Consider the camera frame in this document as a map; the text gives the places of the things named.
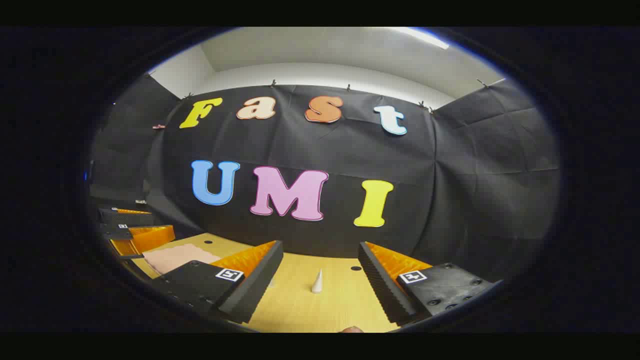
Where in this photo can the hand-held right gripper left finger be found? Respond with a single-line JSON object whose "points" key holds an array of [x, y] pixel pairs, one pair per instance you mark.
{"points": [[260, 280]]}

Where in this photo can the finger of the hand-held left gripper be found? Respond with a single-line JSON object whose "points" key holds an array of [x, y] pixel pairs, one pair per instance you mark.
{"points": [[127, 218], [116, 232]]}

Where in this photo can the black backdrop cloth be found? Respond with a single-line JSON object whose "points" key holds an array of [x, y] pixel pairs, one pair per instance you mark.
{"points": [[450, 200]]}

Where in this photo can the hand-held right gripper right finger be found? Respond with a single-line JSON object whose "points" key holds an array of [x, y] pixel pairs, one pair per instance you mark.
{"points": [[382, 287]]}

